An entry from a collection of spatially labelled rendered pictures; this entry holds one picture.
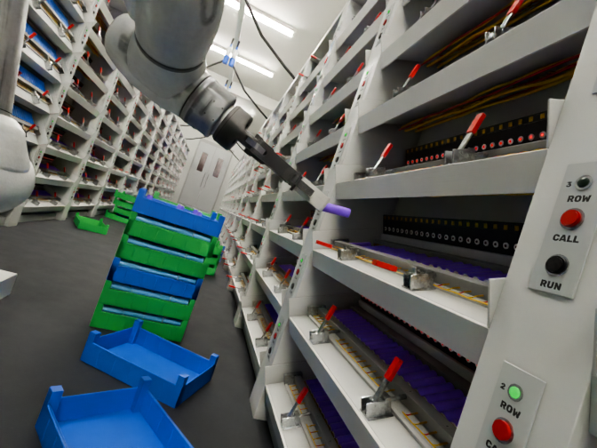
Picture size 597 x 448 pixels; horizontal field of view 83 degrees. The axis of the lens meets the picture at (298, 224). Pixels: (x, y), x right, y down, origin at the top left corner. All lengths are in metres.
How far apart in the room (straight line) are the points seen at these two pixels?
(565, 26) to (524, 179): 0.19
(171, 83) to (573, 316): 0.56
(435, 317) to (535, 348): 0.13
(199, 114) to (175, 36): 0.14
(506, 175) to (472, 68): 0.23
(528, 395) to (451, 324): 0.11
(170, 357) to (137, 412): 0.29
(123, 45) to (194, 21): 0.17
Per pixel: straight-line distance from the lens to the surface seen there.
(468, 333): 0.43
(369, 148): 0.99
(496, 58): 0.61
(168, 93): 0.60
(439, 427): 0.53
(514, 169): 0.46
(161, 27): 0.51
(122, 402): 0.94
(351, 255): 0.76
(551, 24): 0.56
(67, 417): 0.90
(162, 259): 1.26
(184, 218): 1.24
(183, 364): 1.19
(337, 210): 0.65
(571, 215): 0.38
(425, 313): 0.48
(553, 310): 0.37
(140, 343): 1.25
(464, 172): 0.52
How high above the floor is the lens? 0.51
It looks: 2 degrees up
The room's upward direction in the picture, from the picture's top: 19 degrees clockwise
